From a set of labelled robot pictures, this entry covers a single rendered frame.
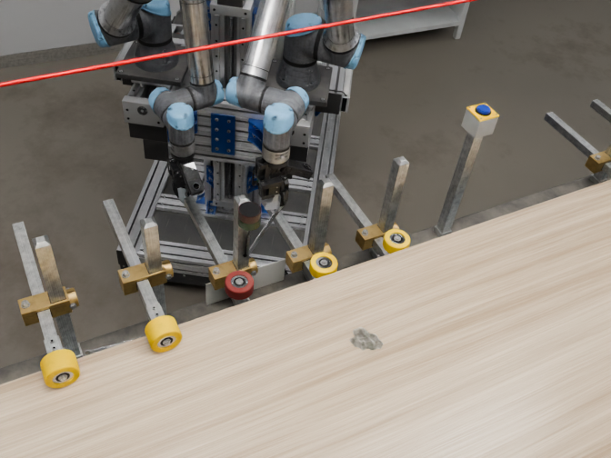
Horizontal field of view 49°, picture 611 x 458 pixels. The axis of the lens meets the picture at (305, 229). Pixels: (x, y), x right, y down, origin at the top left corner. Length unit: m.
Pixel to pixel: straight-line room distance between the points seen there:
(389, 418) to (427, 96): 2.90
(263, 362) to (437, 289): 0.55
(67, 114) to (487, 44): 2.82
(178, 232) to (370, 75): 1.93
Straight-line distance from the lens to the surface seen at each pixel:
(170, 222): 3.00
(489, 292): 1.99
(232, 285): 1.85
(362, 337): 1.78
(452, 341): 1.85
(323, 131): 3.49
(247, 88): 1.84
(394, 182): 2.01
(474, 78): 4.58
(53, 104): 4.09
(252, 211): 1.72
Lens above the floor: 2.35
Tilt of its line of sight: 46 degrees down
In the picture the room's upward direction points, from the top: 7 degrees clockwise
